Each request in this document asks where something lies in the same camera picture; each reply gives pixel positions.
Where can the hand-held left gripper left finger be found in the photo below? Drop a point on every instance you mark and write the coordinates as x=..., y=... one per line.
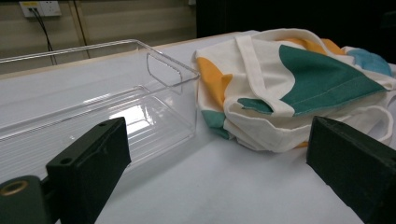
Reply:
x=93, y=161

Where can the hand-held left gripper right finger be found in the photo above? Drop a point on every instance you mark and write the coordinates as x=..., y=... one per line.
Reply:
x=358, y=161

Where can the clear plastic bin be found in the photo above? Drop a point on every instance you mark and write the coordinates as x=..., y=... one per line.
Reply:
x=93, y=124

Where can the white tote bag colourful patches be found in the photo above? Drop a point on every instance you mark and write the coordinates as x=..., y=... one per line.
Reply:
x=264, y=130

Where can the wooden table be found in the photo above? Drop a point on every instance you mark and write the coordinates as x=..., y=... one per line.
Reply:
x=93, y=58

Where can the black curtain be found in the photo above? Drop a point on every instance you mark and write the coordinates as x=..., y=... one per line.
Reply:
x=280, y=14

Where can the white wall socket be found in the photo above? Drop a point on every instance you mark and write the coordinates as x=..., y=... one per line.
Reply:
x=46, y=7

